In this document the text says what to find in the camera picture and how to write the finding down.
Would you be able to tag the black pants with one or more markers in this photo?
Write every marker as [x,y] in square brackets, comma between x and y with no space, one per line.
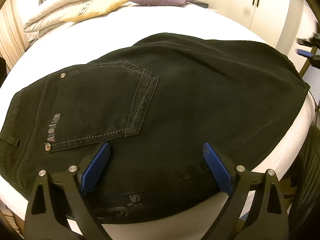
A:
[180,92]

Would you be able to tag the cream curtain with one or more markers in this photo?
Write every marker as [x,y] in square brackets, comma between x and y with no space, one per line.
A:
[11,35]

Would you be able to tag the dark grey nightstand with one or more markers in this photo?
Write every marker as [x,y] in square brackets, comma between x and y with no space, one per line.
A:
[201,4]

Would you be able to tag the folded cream duvet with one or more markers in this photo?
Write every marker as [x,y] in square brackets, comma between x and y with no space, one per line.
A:
[62,5]

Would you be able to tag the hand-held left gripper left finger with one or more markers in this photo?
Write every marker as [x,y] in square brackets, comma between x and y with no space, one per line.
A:
[96,166]

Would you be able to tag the bed with white sheet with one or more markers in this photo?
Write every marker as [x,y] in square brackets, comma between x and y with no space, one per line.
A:
[200,22]

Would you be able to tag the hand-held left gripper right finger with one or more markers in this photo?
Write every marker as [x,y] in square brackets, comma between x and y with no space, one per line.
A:
[216,167]

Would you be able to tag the yellow cushion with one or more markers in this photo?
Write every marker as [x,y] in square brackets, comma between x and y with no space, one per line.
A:
[92,8]

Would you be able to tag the white wardrobe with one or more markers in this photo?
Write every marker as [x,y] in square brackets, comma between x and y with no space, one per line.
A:
[240,2]

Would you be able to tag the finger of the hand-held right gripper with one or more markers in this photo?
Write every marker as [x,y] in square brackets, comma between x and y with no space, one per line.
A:
[306,53]
[310,41]

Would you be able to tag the dark striped cloth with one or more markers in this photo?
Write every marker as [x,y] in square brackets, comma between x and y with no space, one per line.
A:
[308,180]

